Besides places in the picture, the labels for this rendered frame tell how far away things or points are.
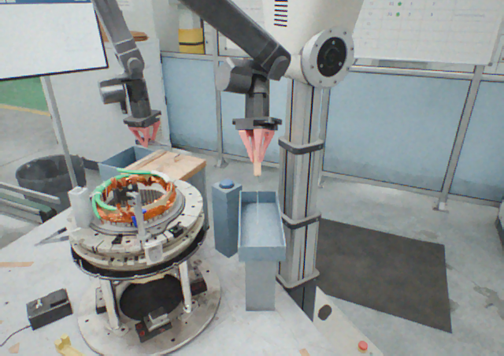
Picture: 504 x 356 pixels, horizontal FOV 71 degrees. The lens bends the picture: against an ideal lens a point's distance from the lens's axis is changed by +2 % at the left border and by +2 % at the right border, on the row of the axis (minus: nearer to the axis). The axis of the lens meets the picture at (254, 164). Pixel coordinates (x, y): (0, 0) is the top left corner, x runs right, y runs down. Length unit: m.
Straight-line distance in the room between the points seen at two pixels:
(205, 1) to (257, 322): 0.79
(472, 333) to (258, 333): 1.49
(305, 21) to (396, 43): 1.95
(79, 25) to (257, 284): 1.42
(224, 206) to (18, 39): 1.17
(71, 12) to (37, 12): 0.13
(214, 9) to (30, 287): 0.99
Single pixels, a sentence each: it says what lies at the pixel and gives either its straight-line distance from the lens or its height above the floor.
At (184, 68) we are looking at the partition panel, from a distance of 3.46.
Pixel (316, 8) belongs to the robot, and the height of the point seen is 1.54.
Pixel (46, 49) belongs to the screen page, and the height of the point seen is 1.35.
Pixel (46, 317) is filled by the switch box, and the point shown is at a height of 0.81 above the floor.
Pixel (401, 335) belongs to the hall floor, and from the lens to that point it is 2.14.
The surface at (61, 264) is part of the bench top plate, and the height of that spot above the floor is 0.78.
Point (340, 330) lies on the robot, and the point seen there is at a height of 0.26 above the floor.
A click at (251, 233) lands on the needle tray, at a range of 0.92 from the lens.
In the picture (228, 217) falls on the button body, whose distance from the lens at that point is 1.12.
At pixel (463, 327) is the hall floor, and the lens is 2.31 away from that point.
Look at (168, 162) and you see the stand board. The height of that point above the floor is 1.07.
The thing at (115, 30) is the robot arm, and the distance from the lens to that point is 1.04.
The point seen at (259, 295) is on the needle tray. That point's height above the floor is 0.84.
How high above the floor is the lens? 1.58
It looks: 26 degrees down
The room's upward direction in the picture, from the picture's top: straight up
